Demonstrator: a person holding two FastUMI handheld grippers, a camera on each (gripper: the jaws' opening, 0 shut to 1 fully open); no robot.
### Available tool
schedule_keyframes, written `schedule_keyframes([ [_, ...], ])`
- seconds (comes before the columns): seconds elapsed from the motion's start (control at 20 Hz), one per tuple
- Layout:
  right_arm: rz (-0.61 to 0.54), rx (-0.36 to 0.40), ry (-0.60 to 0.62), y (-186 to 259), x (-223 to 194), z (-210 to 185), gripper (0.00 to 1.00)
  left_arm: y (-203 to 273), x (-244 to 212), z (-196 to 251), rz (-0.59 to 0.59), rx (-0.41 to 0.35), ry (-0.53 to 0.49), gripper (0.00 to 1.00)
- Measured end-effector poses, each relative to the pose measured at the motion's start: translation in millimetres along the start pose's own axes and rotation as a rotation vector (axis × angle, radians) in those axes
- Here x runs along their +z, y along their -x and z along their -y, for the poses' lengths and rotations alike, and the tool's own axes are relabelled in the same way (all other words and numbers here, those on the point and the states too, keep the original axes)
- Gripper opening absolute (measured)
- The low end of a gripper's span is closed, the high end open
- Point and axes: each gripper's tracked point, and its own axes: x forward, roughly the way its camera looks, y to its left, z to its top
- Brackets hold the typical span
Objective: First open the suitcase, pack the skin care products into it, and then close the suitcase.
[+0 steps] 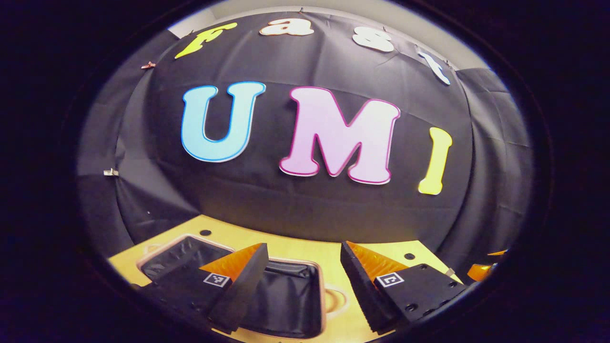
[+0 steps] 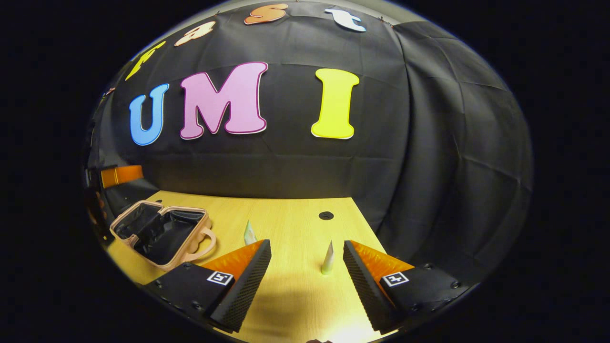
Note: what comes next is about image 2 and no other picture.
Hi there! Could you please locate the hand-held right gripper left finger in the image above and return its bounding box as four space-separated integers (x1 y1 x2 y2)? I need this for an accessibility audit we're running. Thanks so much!
142 239 272 333

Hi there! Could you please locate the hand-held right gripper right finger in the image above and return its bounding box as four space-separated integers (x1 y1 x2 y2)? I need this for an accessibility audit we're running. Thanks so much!
343 240 478 333

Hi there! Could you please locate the green and white cream tube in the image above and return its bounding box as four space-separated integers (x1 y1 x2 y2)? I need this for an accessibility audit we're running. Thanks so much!
321 241 335 275

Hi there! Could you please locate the pink suitcase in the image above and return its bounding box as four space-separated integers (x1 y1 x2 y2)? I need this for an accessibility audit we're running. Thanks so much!
110 200 217 272

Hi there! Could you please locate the black backdrop cloth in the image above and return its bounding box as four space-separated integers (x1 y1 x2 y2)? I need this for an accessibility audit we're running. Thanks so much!
86 0 533 286

